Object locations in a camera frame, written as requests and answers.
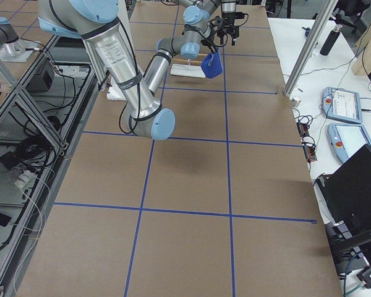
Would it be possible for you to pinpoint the inner wooden rack rod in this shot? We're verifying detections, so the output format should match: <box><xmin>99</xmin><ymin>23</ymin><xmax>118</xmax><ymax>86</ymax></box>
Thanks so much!
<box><xmin>171</xmin><ymin>59</ymin><xmax>202</xmax><ymax>66</ymax></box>

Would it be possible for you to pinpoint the aluminium frame post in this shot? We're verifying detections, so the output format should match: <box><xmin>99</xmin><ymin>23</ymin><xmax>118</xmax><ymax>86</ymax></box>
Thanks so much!
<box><xmin>283</xmin><ymin>0</ymin><xmax>338</xmax><ymax>97</ymax></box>

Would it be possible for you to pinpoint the teach pendant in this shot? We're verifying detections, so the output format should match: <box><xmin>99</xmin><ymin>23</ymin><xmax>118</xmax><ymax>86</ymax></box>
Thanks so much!
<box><xmin>322</xmin><ymin>87</ymin><xmax>363</xmax><ymax>124</ymax></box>
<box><xmin>328</xmin><ymin>123</ymin><xmax>371</xmax><ymax>163</ymax></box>

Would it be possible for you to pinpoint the blue microfibre towel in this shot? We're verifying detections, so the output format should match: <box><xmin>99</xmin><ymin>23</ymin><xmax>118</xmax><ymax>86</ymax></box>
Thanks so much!
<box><xmin>201</xmin><ymin>50</ymin><xmax>223</xmax><ymax>79</ymax></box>

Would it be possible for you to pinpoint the black water bottle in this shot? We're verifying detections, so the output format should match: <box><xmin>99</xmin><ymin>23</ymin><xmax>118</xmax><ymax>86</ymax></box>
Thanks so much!
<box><xmin>320</xmin><ymin>24</ymin><xmax>343</xmax><ymax>56</ymax></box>

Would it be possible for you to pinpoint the lower teach pendant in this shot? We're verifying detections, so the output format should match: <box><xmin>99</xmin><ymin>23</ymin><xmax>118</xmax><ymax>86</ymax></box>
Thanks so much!
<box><xmin>328</xmin><ymin>123</ymin><xmax>371</xmax><ymax>163</ymax></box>

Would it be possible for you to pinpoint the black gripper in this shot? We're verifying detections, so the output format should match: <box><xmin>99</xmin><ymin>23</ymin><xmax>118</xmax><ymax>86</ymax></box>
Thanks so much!
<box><xmin>218</xmin><ymin>12</ymin><xmax>244</xmax><ymax>46</ymax></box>
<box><xmin>202</xmin><ymin>16</ymin><xmax>226</xmax><ymax>53</ymax></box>

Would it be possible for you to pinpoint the upper teach pendant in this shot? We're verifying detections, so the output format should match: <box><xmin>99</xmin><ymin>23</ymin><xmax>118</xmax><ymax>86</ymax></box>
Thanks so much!
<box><xmin>322</xmin><ymin>87</ymin><xmax>363</xmax><ymax>124</ymax></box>

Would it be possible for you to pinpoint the black cable hub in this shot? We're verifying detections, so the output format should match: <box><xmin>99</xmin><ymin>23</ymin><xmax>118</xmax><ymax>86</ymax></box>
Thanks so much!
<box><xmin>296</xmin><ymin>123</ymin><xmax>317</xmax><ymax>163</ymax></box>

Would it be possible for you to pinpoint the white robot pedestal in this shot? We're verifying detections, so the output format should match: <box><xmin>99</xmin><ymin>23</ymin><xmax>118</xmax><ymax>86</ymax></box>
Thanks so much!
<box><xmin>107</xmin><ymin>0</ymin><xmax>130</xmax><ymax>101</ymax></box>

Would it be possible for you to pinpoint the white towel rack base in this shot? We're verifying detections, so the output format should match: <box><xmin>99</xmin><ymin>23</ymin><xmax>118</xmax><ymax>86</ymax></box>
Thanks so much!
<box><xmin>170</xmin><ymin>64</ymin><xmax>206</xmax><ymax>79</ymax></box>

